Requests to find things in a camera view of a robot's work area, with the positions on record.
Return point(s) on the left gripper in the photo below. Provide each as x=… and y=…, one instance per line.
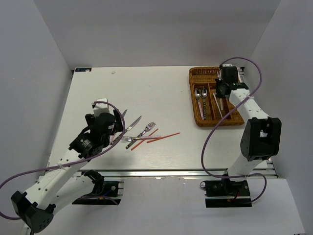
x=118, y=122

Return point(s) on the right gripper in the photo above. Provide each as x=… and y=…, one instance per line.
x=218, y=81

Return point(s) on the pink handled knife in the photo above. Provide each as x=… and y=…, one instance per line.
x=117, y=125

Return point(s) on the dark handled knife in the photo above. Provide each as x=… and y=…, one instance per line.
x=133, y=124

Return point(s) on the pink handled fork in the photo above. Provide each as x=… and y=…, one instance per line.
x=130, y=139

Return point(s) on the dark handled spoon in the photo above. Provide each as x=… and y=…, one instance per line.
x=204, y=96

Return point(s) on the pink handled spoon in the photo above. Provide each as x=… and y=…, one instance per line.
x=198, y=96

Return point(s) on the dark handled fork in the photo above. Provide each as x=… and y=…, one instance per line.
x=148, y=127

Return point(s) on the orange chopstick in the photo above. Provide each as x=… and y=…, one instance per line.
x=164, y=137
x=143, y=140

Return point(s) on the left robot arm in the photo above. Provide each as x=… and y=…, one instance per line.
x=38, y=204

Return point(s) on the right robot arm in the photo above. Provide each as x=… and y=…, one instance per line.
x=261, y=136

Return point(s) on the wicker cutlery tray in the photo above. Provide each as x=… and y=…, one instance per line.
x=210, y=110

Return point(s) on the blue label sticker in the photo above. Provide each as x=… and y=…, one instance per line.
x=83, y=69

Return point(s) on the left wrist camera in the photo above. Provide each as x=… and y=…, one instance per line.
x=99, y=108

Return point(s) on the aluminium table rail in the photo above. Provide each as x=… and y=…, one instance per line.
x=168, y=173

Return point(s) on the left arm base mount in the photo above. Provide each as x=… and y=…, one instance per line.
x=104, y=193

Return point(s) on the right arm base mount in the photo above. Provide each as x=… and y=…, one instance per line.
x=225, y=193

